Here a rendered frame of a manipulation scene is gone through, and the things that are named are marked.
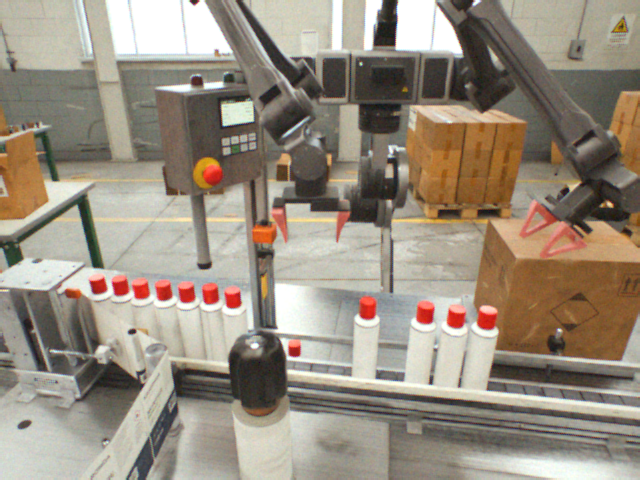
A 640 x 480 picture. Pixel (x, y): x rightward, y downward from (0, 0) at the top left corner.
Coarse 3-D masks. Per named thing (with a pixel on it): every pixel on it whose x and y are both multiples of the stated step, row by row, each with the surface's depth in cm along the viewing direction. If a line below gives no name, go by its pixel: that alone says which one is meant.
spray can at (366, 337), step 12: (360, 300) 88; (372, 300) 88; (360, 312) 88; (372, 312) 87; (360, 324) 88; (372, 324) 88; (360, 336) 89; (372, 336) 88; (360, 348) 90; (372, 348) 90; (360, 360) 91; (372, 360) 91; (360, 372) 92; (372, 372) 93
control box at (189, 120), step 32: (160, 96) 80; (192, 96) 76; (224, 96) 81; (160, 128) 84; (192, 128) 78; (256, 128) 88; (192, 160) 80; (224, 160) 85; (256, 160) 91; (192, 192) 83
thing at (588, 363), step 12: (288, 336) 98; (300, 336) 98; (312, 336) 97; (324, 336) 97; (336, 336) 97; (396, 348) 95; (516, 360) 92; (528, 360) 91; (540, 360) 91; (552, 360) 90; (564, 360) 90; (576, 360) 90; (588, 360) 90; (600, 360) 90
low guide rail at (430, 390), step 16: (192, 368) 97; (208, 368) 96; (224, 368) 96; (336, 384) 93; (352, 384) 92; (368, 384) 91; (384, 384) 90; (400, 384) 90; (416, 384) 90; (480, 400) 88; (496, 400) 88; (512, 400) 87; (528, 400) 87; (544, 400) 86; (560, 400) 86; (624, 416) 85
